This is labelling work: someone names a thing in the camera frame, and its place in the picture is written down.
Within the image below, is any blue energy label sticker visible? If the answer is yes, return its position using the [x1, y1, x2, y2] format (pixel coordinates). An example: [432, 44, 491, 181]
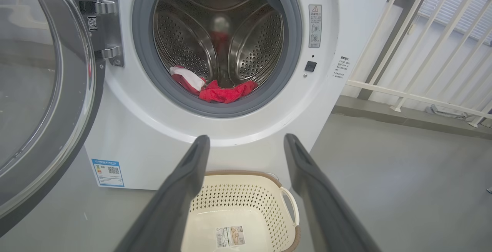
[91, 159, 125, 187]

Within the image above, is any cream perforated basket brown rim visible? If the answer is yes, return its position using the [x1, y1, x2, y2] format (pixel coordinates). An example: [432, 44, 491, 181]
[181, 170, 301, 252]

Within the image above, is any black round glass washer door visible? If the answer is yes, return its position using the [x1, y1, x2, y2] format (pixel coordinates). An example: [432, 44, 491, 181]
[0, 0, 105, 237]

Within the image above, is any perforated steel washer drum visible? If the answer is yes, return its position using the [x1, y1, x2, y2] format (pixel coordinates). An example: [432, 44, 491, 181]
[153, 0, 285, 91]

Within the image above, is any grey rubber door gasket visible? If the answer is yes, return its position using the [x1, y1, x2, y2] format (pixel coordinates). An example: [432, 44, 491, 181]
[132, 0, 303, 118]

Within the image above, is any grey warning sticker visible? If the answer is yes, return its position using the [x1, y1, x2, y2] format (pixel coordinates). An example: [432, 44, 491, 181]
[308, 5, 322, 48]

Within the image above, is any white metal railing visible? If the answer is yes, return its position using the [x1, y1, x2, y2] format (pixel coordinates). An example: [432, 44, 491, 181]
[346, 0, 492, 127]

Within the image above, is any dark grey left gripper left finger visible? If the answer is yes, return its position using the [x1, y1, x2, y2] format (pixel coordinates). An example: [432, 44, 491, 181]
[115, 135, 210, 252]

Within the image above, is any white front-load washing machine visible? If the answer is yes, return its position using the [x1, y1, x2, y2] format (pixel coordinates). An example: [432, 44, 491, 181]
[83, 0, 398, 191]

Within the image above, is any white printed product label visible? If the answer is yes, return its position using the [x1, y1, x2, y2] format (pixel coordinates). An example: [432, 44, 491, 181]
[215, 226, 246, 249]

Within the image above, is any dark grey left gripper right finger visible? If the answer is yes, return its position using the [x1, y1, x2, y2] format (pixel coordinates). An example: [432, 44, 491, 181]
[284, 134, 381, 252]

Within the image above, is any silver metal door hinge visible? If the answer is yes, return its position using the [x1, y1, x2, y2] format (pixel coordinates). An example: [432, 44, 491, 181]
[79, 0, 125, 67]

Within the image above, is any red and white garment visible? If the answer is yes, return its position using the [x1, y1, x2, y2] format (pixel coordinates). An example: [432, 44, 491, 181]
[170, 66, 258, 104]

